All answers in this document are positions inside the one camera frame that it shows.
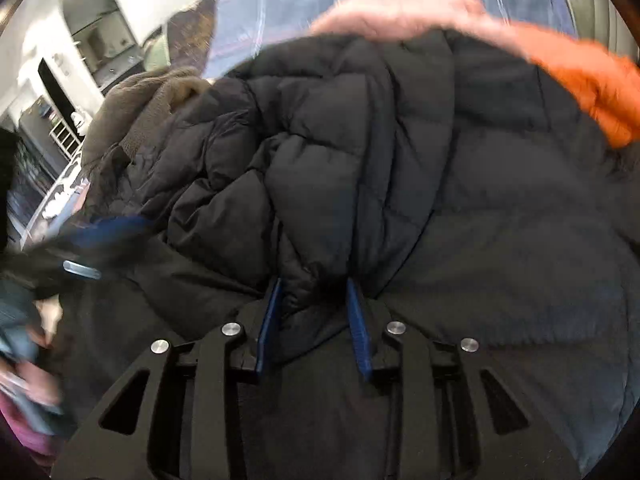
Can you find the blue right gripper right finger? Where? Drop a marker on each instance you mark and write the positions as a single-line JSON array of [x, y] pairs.
[[359, 330]]

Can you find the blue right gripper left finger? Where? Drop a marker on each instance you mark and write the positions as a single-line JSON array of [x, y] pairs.
[[267, 329]]

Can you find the black puffer jacket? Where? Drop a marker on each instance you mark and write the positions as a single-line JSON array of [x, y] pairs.
[[491, 230]]

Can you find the dark cabinet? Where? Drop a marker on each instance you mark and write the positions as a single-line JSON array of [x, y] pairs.
[[25, 180]]

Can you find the brown fleece garment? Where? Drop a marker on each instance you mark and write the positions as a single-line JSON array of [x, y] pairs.
[[134, 110]]

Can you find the dark floral pillow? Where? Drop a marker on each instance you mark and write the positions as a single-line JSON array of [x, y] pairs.
[[190, 34]]

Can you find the pink folded garment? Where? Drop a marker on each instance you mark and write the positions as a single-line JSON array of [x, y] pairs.
[[389, 20]]

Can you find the orange puffer jacket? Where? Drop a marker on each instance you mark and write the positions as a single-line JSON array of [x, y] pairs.
[[606, 86]]

